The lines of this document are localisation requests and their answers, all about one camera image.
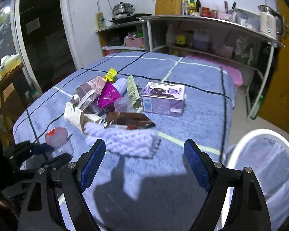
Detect beige paper bag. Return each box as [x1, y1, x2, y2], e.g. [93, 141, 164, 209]
[64, 101, 103, 133]

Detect small grey side shelf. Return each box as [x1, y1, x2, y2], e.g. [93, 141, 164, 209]
[95, 21, 150, 56]

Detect white round trash bin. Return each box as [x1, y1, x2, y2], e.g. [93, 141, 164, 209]
[222, 128, 289, 230]

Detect yellow snack packet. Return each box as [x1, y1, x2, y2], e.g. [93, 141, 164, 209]
[103, 67, 117, 82]

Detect green glass bottle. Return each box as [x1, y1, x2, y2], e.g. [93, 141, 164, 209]
[250, 95, 264, 120]

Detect magenta snack bag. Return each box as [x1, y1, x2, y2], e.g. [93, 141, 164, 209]
[97, 81, 122, 112]

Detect pink lidded storage box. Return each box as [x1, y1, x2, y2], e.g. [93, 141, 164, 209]
[185, 54, 244, 87]

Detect yellow label oil bottle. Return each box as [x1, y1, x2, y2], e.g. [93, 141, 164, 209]
[175, 25, 186, 46]

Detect pink strawberry milk carton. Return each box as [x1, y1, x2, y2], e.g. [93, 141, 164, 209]
[70, 75, 106, 112]

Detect clear plastic cup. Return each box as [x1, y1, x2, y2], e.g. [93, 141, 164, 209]
[45, 127, 74, 157]

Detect olive green wrapper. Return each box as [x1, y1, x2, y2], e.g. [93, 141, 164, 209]
[127, 75, 141, 109]

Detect metal kitchen shelf rack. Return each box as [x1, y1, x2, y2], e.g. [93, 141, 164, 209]
[138, 15, 284, 119]

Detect wooden cutting board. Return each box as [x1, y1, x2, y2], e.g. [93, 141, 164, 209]
[155, 0, 183, 15]

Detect pink plastic basket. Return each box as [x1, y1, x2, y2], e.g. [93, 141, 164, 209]
[124, 36, 145, 48]

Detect white electric kettle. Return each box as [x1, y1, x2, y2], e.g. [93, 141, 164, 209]
[258, 5, 285, 40]

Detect steel cooking pot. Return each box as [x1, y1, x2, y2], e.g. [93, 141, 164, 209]
[112, 2, 134, 16]

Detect purple milk drink carton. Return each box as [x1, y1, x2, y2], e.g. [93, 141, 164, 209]
[140, 82, 185, 116]

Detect brown coffee sachet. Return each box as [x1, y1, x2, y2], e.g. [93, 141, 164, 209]
[105, 112, 155, 129]

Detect dark soy sauce bottle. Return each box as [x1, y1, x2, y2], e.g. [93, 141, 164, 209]
[196, 0, 202, 13]

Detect green sauce bottle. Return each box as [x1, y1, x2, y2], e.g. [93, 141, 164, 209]
[188, 0, 196, 15]

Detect white foam fruit net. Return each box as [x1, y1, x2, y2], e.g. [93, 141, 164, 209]
[84, 122, 160, 159]

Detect black induction cooker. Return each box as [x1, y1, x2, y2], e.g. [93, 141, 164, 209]
[110, 13, 152, 24]

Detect purple plastic jug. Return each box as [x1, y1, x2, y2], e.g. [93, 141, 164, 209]
[193, 29, 210, 52]

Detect blue checked tablecloth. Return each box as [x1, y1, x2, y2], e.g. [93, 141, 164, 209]
[13, 52, 236, 230]

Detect red lidded jar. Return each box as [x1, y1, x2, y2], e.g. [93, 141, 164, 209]
[200, 7, 212, 18]

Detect yellow wooden door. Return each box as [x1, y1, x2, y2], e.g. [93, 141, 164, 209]
[259, 0, 289, 134]

